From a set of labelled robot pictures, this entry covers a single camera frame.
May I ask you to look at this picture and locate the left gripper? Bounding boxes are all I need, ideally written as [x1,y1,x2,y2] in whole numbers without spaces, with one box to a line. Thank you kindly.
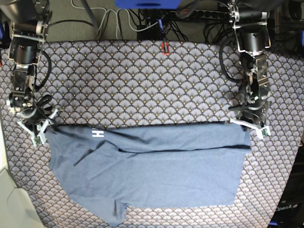
[235,100,269,128]

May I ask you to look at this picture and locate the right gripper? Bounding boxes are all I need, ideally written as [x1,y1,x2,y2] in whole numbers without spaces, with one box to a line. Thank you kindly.
[6,93,52,126]

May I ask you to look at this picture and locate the blue T-shirt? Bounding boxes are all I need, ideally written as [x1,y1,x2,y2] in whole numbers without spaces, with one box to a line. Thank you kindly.
[46,123,251,225]

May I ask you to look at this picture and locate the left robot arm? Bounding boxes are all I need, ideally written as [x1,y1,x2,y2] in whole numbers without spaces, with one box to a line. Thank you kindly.
[219,0,271,131]

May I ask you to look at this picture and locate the fan patterned table cloth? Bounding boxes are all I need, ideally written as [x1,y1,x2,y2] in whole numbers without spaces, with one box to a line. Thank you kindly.
[0,41,304,228]

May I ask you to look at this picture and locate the red black clamp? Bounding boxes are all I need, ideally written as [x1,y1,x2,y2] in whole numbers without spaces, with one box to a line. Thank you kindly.
[161,41,170,55]

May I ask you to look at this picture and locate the black OpenArm case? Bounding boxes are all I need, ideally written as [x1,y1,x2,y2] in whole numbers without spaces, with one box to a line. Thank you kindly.
[268,145,304,228]

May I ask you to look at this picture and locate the black power strip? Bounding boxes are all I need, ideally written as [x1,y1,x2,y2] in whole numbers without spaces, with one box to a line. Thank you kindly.
[173,9,230,21]

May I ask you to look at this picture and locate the blue plastic box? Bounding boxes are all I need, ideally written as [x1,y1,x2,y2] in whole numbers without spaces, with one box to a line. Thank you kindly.
[115,0,181,10]

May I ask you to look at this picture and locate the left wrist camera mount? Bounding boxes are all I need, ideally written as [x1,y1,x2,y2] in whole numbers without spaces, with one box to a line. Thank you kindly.
[229,106,271,139]

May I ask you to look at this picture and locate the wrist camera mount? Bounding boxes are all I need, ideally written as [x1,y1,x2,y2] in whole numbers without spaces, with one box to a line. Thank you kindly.
[229,106,271,139]
[17,108,58,147]

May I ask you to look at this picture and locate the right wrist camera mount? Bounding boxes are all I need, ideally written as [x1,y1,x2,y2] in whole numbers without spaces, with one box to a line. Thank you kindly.
[17,108,58,147]

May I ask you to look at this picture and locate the white cables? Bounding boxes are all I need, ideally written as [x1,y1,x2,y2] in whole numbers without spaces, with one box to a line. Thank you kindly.
[70,0,160,40]

